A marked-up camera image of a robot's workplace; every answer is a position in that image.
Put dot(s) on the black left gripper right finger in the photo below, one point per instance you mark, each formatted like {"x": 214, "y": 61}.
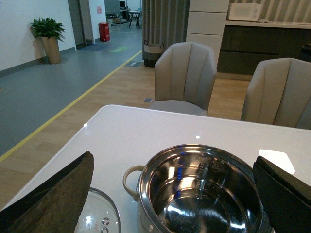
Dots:
{"x": 285, "y": 198}

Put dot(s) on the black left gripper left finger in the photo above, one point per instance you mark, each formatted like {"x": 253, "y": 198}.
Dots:
{"x": 55, "y": 205}

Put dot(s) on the glass pot lid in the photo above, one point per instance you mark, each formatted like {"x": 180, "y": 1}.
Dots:
{"x": 99, "y": 214}

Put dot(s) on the cream stainless steel pot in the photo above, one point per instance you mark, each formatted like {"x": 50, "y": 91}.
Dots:
{"x": 195, "y": 188}

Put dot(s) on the beige chair right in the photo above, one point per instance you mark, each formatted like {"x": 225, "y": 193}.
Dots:
{"x": 279, "y": 93}

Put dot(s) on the beige chair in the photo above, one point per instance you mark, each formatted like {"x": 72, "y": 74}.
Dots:
{"x": 184, "y": 79}
{"x": 279, "y": 93}

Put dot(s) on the dark kitchen counter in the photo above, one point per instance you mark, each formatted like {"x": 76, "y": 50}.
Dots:
{"x": 243, "y": 47}

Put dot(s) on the beige chair left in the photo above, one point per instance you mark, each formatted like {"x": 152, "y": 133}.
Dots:
{"x": 184, "y": 79}

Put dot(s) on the green potted plant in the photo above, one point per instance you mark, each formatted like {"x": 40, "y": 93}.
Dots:
{"x": 50, "y": 31}

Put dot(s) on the woven storage basket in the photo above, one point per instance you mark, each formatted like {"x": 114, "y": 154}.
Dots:
{"x": 151, "y": 53}

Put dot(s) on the red fire extinguisher box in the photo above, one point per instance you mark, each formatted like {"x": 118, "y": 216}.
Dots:
{"x": 104, "y": 32}

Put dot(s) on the white microwave oven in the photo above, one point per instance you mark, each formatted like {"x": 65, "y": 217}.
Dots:
{"x": 244, "y": 11}

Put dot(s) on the white cabinet column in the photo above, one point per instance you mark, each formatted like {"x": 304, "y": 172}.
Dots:
{"x": 206, "y": 23}

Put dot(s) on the distant black table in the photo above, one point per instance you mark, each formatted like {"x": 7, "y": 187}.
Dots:
{"x": 136, "y": 15}

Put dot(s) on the grey curtain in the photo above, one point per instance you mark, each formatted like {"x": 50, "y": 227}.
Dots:
{"x": 165, "y": 21}

